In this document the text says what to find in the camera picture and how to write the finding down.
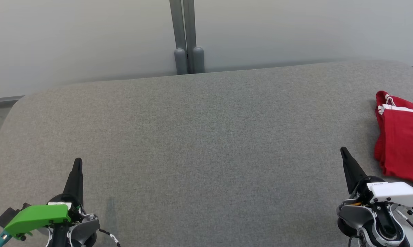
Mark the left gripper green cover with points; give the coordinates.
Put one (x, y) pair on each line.
(35, 218)

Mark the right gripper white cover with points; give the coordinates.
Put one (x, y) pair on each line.
(398, 193)

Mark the red shorts with white stripes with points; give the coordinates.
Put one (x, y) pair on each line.
(405, 144)

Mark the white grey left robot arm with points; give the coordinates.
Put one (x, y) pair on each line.
(84, 230)

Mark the grey fabric sofa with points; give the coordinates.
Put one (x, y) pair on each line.
(206, 154)

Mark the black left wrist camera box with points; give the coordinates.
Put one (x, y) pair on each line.
(7, 214)

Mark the grey wall base rail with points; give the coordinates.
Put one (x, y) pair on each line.
(0, 102)

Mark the grey partition post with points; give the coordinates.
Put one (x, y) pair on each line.
(194, 34)
(177, 34)

